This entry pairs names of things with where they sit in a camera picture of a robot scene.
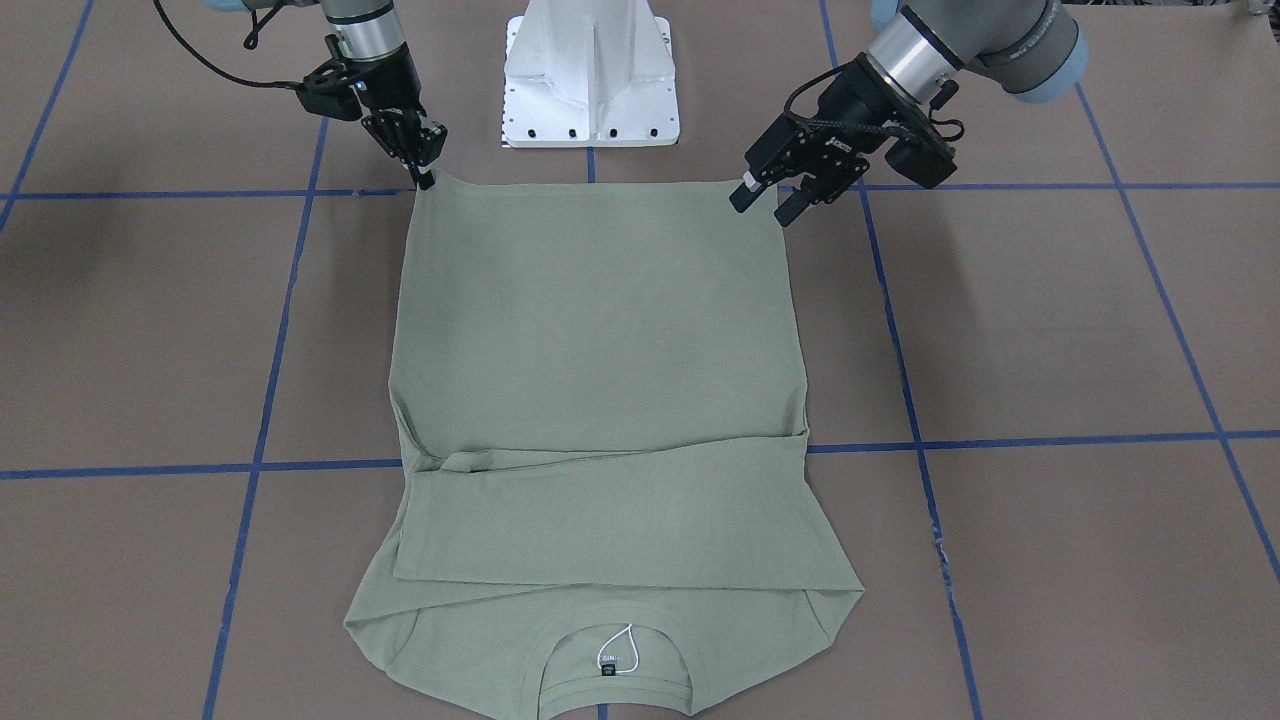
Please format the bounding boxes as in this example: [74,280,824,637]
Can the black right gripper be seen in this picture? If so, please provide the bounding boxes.
[355,44,448,191]

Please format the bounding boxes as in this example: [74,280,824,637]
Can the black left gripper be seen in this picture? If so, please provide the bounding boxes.
[730,54,892,228]

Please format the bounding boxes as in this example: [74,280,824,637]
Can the olive green long-sleeve shirt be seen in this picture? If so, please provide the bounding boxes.
[344,173,864,719]

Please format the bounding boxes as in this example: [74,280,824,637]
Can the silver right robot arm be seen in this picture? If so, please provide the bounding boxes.
[163,1,448,190]

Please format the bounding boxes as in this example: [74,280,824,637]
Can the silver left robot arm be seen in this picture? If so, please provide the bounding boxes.
[730,1,1091,227]

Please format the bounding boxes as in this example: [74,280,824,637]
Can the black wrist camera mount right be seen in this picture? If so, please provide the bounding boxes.
[294,60,364,122]

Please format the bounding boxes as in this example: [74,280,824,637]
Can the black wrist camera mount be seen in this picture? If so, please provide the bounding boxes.
[294,60,364,122]
[882,87,965,190]

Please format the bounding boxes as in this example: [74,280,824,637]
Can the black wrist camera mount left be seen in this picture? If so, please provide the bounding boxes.
[882,87,965,190]

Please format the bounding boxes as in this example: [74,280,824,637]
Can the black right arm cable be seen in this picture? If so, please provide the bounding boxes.
[152,0,332,91]

